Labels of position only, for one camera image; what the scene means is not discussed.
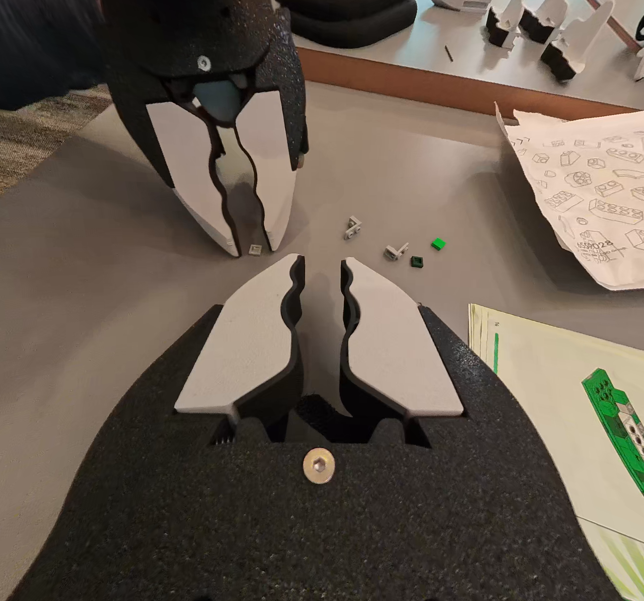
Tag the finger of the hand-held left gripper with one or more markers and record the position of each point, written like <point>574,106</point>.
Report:
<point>186,168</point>
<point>271,158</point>

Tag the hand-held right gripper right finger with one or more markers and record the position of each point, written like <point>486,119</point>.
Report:
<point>397,354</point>

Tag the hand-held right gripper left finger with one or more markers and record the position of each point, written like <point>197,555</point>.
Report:
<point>241,349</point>

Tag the light grey square tile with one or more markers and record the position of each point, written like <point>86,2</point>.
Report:
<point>255,250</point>

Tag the bright green square tile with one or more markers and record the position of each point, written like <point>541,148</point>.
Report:
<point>438,244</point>

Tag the person's left forearm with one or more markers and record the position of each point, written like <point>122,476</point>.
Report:
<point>45,17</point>

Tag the grey desk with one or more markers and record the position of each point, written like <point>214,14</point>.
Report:
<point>100,309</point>

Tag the dark green square tile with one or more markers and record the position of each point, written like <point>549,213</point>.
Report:
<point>417,261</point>

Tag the pale green instruction booklet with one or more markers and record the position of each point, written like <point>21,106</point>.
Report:
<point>543,385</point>

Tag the white printed paper bag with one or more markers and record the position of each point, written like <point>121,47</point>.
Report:
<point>578,168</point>

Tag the spare white gripper finger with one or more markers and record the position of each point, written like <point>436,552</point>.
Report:
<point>578,43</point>
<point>510,12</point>
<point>548,2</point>

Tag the light grey bracket brick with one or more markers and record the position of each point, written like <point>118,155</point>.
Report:
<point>353,229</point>
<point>395,253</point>

